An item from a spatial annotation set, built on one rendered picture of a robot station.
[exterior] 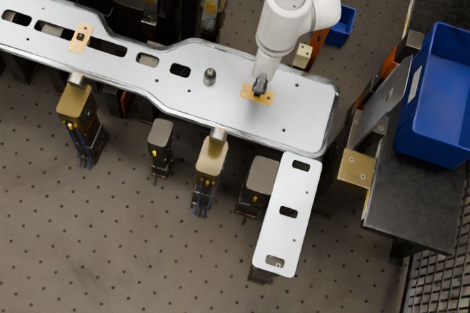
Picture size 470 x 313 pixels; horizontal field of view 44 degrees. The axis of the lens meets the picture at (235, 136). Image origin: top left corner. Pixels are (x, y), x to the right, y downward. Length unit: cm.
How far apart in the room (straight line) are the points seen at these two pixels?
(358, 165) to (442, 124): 26
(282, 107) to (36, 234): 75
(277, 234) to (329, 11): 53
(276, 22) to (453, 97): 64
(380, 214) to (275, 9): 58
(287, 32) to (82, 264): 88
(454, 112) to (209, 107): 62
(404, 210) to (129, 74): 74
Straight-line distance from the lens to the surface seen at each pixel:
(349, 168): 137
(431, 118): 152
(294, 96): 147
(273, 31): 111
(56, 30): 156
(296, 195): 138
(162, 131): 141
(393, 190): 142
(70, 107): 140
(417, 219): 143
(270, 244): 135
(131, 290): 162
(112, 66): 148
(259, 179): 140
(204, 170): 133
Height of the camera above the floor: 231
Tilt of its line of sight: 69 degrees down
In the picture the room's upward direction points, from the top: 16 degrees clockwise
